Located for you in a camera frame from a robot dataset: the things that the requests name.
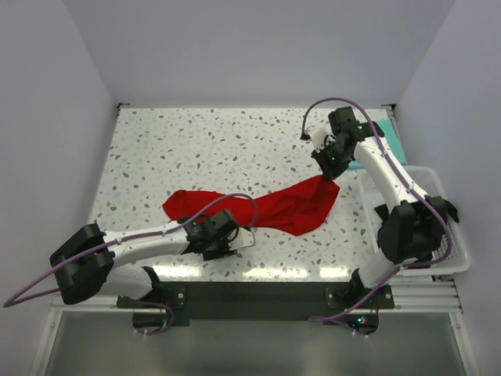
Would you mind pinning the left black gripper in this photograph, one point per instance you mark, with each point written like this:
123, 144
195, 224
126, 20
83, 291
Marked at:
223, 251

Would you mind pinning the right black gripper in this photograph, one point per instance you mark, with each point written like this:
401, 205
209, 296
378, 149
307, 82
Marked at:
329, 172

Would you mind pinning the red t shirt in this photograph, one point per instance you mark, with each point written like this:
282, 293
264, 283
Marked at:
296, 210

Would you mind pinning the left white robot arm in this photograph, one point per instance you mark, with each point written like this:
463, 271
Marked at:
93, 261

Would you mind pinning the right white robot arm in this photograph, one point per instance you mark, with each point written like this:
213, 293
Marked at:
394, 183

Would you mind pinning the folded teal t shirt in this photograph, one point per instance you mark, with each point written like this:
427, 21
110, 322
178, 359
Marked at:
390, 135

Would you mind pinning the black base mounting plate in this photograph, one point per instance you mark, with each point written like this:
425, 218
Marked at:
180, 303

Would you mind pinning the black t shirt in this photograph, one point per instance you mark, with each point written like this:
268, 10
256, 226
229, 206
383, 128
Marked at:
412, 229

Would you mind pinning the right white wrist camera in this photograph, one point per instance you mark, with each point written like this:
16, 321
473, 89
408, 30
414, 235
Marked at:
319, 137

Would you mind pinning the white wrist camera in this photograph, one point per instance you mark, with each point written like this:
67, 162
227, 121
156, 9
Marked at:
244, 239
319, 137

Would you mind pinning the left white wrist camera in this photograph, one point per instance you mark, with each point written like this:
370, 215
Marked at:
244, 239

